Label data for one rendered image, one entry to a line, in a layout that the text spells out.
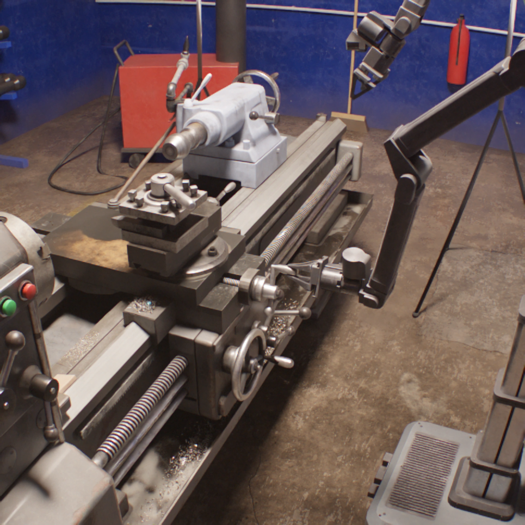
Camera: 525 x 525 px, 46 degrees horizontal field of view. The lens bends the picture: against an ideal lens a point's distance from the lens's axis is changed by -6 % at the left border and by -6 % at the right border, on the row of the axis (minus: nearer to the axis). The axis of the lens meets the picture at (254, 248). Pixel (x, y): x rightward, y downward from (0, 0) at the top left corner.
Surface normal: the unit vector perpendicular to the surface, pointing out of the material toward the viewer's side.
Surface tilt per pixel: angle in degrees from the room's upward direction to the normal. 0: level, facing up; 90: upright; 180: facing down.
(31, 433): 90
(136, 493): 0
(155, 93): 90
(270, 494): 0
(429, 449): 0
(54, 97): 90
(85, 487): 32
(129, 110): 90
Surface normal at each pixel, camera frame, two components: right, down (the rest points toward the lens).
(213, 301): 0.00, -0.88
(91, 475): 0.49, -0.64
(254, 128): 0.87, -0.12
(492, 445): -0.44, 0.43
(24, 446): 0.92, 0.19
